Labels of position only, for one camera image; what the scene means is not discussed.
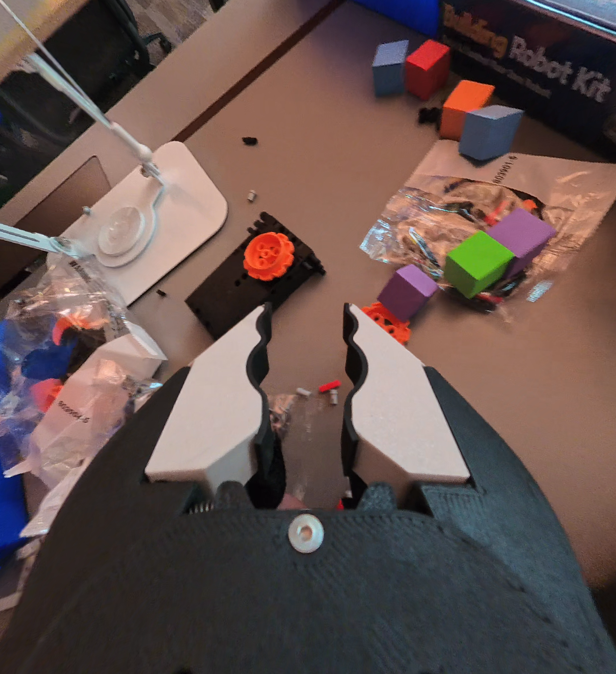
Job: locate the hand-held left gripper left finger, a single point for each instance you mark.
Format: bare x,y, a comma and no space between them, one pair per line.
218,400

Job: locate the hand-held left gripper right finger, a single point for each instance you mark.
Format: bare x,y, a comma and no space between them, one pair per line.
403,410

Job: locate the orange gear wheel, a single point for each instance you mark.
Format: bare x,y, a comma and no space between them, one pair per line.
268,255
387,326

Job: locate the purple cube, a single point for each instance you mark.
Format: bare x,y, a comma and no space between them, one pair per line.
524,234
405,289

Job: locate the green cube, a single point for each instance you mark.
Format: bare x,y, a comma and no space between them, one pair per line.
474,260

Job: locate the blue cube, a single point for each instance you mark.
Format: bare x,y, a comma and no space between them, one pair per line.
490,134
389,68

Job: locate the orange cube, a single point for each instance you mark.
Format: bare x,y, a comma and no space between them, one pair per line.
461,110

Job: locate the grey desk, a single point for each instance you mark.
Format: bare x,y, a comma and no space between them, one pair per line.
313,158

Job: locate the clear bag of grey parts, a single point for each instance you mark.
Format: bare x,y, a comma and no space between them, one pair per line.
287,416

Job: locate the red short pin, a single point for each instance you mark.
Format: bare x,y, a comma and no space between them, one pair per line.
329,386

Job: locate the black perforated block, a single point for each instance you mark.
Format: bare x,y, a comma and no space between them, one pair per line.
234,305

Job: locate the white paper packet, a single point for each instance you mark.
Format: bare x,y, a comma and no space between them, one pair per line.
76,421

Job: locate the clear bag orange blue parts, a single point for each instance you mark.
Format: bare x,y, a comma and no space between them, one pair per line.
34,326

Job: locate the white book stand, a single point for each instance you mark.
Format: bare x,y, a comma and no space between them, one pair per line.
192,200

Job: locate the clear bag of dark parts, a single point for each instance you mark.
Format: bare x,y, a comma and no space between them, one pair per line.
576,200

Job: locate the black office chair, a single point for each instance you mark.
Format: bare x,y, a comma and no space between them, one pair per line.
2,158

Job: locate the red cube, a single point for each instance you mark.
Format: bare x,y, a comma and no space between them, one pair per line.
426,68

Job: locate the blue printed toy box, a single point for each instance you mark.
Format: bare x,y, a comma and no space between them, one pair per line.
550,68

